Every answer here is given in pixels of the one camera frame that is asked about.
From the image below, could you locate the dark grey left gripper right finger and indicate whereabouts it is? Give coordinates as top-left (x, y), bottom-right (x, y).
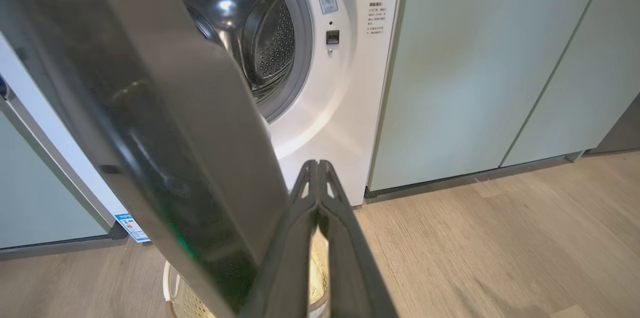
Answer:
top-left (318, 160), bottom-right (398, 318)

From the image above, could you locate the round dark washing machine door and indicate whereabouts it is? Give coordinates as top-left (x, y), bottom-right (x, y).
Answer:
top-left (0, 0), bottom-right (291, 318)

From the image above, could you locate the blue white energy label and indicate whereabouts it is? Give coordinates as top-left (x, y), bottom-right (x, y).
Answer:
top-left (114, 214), bottom-right (151, 244)

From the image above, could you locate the white front-load washing machine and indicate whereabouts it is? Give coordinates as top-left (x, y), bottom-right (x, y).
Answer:
top-left (0, 0), bottom-right (406, 244)

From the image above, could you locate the cream perforated laundry basket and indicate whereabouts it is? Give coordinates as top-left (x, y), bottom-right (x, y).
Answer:
top-left (162, 228), bottom-right (331, 318)

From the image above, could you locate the washing machine drum opening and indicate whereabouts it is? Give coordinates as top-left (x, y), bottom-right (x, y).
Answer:
top-left (162, 0), bottom-right (296, 104)

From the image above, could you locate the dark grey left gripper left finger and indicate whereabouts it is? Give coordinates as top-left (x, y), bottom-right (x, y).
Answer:
top-left (240, 160), bottom-right (319, 318)

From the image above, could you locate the small printed text sticker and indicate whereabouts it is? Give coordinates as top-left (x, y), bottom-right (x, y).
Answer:
top-left (368, 2), bottom-right (387, 35)

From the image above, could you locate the pale green cabinet panel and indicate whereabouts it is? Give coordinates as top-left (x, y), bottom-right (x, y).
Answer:
top-left (367, 0), bottom-right (612, 191)
top-left (500, 0), bottom-right (640, 168)
top-left (0, 108), bottom-right (108, 250)

